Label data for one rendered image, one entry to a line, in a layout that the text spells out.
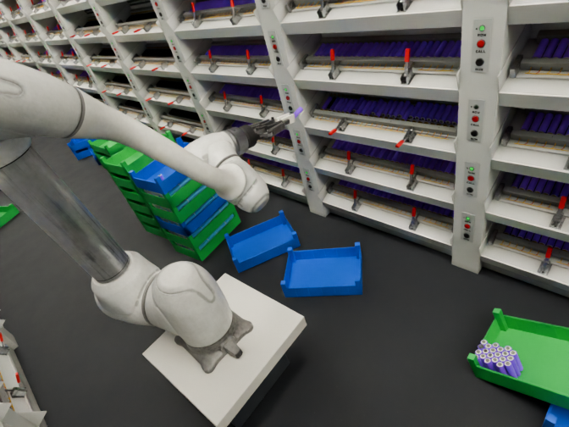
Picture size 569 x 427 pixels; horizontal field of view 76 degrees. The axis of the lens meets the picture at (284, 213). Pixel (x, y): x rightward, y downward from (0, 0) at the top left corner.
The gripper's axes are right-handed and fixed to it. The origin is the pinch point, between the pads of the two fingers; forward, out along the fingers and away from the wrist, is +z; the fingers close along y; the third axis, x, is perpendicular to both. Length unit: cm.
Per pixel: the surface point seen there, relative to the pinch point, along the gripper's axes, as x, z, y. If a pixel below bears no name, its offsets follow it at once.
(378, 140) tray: 8.5, 16.3, -27.8
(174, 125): 26, 21, 127
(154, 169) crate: 22, -27, 61
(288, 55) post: -19.0, 11.9, 6.7
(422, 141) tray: 7.0, 18.4, -42.5
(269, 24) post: -29.4, 9.4, 11.7
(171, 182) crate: 22, -30, 41
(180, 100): 7, 17, 103
